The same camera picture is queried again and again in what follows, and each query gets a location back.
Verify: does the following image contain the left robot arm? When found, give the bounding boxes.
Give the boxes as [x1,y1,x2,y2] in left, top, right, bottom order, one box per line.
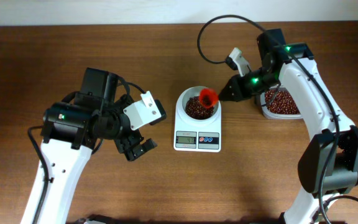
[21,68,167,223]

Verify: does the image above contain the left black camera cable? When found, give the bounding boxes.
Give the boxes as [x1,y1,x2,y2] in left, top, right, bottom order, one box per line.
[27,76,147,224]

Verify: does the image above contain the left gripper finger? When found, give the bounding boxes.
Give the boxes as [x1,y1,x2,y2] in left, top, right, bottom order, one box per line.
[126,151,142,161]
[135,138,157,156]

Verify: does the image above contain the red plastic measuring scoop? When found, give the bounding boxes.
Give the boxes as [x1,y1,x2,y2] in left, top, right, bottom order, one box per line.
[199,88,219,109]

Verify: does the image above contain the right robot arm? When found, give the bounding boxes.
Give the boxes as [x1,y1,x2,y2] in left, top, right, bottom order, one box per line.
[219,29,358,223]

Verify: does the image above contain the red adzuki beans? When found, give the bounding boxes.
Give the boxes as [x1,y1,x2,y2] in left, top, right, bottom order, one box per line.
[267,90,300,114]

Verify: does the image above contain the clear plastic food container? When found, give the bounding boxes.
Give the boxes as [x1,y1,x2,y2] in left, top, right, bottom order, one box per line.
[254,86,302,119]

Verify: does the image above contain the red beans in bowl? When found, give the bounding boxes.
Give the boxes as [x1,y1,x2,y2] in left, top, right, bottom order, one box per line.
[185,96,214,120]

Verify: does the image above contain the white digital kitchen scale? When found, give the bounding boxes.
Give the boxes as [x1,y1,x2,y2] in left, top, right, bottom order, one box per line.
[173,91,222,152]

